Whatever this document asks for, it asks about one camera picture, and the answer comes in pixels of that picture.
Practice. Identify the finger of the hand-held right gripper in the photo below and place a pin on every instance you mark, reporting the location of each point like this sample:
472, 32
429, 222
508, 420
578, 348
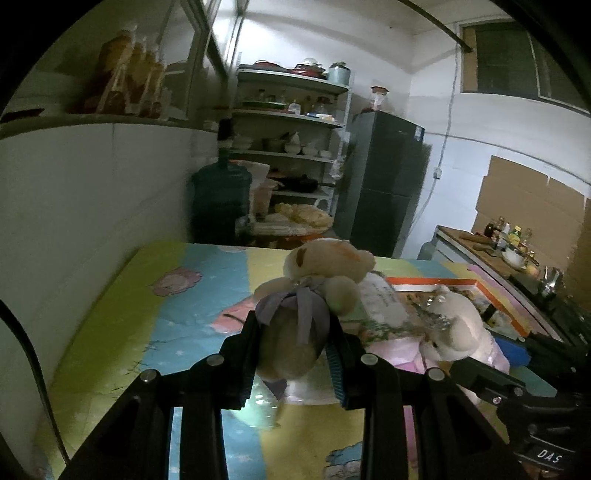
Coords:
489, 381
535, 374

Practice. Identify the black induction cooktop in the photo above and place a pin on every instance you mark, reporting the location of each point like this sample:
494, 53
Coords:
531, 284

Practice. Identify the blue water jug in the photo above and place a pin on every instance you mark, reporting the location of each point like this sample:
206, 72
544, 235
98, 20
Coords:
221, 198

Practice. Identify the white sack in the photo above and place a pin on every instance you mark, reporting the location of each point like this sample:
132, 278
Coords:
254, 170

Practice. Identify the black curved metal frame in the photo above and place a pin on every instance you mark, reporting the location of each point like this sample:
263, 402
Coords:
28, 369

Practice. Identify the translucent plastic jar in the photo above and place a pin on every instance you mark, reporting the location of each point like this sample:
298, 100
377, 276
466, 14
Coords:
264, 198

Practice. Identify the cardboard box with orange rim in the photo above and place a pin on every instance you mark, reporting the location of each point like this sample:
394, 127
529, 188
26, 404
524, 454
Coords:
429, 281

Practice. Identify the metal kettle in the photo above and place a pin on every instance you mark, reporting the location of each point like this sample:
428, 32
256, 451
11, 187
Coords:
549, 278

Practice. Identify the white bowl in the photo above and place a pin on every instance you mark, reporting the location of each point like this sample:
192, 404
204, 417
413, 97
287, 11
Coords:
513, 259

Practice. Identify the row of condiment bottles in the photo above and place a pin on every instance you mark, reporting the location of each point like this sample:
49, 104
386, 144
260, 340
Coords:
508, 235

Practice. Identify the colourful printed blanket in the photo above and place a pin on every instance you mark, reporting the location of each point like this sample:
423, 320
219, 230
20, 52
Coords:
138, 323

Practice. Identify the dark grey refrigerator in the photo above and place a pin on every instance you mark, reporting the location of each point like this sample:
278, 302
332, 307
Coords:
383, 184

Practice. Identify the group of white ceramic bowls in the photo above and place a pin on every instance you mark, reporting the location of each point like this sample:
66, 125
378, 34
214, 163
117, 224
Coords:
295, 147

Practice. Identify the cardboard sheet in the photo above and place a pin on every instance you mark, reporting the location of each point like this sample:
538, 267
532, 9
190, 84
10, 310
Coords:
521, 194

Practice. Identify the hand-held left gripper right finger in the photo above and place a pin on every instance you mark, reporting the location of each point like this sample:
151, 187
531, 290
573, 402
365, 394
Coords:
336, 374

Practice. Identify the kitchen counter with drawers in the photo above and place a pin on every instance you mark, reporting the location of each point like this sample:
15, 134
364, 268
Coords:
461, 251

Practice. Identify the teal enamel pot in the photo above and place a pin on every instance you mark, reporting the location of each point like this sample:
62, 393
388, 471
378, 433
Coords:
339, 74

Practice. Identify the wall cabinet with glass doors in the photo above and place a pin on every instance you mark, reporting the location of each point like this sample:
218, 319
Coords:
184, 55

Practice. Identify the group of glass jars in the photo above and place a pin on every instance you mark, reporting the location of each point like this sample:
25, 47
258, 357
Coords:
295, 104

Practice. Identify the black wok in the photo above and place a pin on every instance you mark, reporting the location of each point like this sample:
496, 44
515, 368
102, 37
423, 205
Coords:
300, 184

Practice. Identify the dark window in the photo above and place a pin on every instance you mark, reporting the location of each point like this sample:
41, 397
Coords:
508, 60

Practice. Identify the white teddy bear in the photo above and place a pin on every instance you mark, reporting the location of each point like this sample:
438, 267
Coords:
457, 323

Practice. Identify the red flat pan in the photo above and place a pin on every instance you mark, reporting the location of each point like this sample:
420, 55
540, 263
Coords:
265, 67

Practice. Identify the red pot with lid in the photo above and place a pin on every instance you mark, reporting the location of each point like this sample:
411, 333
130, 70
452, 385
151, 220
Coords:
309, 68

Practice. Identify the glass jar with red lid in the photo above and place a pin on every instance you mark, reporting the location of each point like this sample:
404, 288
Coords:
379, 99

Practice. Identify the beige teddy bear grey ribbon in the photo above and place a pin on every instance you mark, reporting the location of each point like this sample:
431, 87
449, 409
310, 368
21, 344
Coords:
318, 263

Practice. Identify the yellow cloth bundle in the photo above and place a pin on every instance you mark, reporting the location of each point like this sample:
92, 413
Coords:
304, 214

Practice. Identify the white labelled packet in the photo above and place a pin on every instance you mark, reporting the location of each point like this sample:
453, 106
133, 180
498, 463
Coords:
383, 300

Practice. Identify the metal shelf rack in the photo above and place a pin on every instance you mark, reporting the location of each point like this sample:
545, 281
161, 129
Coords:
286, 113

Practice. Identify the grey gas cylinder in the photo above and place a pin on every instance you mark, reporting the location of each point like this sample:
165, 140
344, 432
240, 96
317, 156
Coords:
429, 250

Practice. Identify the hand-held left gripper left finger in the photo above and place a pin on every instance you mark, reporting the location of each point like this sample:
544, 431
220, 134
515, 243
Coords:
240, 369

